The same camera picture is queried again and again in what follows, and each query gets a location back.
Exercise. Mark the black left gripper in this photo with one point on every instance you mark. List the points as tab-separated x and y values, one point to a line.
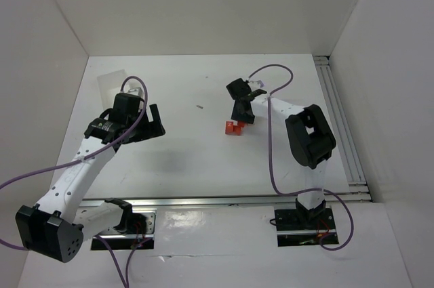
146	129

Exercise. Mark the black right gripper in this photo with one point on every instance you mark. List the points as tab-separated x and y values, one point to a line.
243	104

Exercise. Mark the red wood block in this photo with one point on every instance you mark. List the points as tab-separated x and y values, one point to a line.
237	129

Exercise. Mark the red block with letter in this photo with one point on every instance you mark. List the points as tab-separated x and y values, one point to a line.
229	128

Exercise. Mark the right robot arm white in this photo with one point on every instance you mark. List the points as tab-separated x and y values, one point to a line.
310	139

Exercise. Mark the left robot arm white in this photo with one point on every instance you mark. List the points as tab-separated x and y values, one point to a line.
54	226

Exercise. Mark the white perforated plastic box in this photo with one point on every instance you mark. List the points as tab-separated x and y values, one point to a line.
109	86

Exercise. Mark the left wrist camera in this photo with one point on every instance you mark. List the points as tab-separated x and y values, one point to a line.
137	91

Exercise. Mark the aluminium rail front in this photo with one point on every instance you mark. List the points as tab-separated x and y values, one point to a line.
216	201

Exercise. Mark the aluminium rail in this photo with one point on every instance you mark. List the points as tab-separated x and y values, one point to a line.
346	145
216	201

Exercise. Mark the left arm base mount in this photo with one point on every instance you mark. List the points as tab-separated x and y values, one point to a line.
140	233

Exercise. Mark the aluminium rail right side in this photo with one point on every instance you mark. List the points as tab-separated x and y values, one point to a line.
346	145

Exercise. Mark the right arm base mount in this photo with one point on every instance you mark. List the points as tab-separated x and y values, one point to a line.
292	232

